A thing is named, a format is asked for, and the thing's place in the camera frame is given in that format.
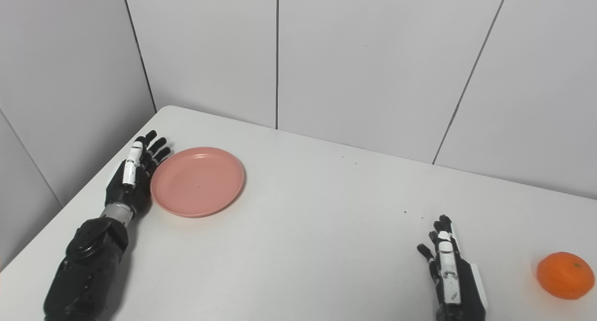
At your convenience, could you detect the pink round plate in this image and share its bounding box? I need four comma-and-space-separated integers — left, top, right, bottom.
150, 147, 245, 218

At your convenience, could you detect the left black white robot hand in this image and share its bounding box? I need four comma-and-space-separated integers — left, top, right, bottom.
104, 130, 172, 219

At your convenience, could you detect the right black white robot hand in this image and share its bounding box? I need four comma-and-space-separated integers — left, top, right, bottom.
417, 214, 488, 321

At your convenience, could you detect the orange fruit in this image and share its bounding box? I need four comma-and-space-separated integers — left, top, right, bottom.
536, 251, 596, 300

